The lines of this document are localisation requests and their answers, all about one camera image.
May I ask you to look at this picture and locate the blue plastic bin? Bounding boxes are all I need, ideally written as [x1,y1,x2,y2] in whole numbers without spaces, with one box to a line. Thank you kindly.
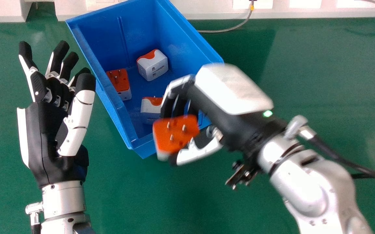
[65,0,224,159]

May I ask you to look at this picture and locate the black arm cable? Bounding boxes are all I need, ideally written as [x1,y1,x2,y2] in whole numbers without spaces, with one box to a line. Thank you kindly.
[304,127,375,180]

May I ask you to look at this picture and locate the grey cable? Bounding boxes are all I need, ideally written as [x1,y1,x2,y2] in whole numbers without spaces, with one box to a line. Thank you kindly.
[196,0,255,33]

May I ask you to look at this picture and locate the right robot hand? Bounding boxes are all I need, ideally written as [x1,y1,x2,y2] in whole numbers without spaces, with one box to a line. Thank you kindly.
[160,63,288,166]

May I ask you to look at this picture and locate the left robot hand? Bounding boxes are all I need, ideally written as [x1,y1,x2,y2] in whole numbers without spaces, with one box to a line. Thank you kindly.
[17,40,96,189]

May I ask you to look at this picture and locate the white-and-orange plug adapter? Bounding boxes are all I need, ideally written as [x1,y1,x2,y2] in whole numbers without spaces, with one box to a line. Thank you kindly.
[106,68,132,101]
[136,49,169,82]
[140,96,164,124]
[152,114,201,162]

